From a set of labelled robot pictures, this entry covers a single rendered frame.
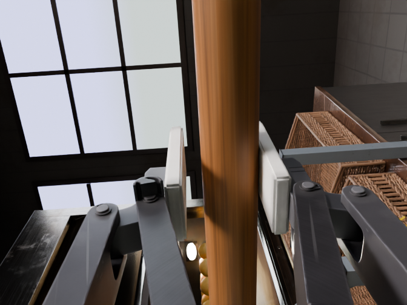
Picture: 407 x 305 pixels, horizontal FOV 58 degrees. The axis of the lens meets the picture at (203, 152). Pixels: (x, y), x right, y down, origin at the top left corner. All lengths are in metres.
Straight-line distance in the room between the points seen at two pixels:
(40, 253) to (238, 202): 1.72
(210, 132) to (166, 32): 2.91
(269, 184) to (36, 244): 1.81
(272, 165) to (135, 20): 2.95
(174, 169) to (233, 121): 0.03
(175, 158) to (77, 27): 3.02
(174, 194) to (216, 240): 0.06
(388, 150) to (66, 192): 2.94
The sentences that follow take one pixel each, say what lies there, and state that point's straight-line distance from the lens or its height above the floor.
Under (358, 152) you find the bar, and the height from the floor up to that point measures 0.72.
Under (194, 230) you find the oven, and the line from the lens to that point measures 2.05.
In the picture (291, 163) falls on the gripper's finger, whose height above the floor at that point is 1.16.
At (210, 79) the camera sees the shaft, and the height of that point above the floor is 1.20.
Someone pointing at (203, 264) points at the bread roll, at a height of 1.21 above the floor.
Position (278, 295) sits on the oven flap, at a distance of 1.45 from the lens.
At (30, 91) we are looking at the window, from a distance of 3.39.
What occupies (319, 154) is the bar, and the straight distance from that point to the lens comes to 1.16.
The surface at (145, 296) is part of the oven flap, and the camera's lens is 1.33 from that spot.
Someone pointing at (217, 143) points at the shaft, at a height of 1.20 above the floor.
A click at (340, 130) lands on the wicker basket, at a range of 1.61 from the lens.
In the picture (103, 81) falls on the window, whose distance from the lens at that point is 3.19.
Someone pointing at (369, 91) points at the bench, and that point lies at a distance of 1.97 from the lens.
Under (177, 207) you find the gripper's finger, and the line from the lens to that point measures 0.16.
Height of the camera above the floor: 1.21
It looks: 1 degrees down
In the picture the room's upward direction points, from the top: 94 degrees counter-clockwise
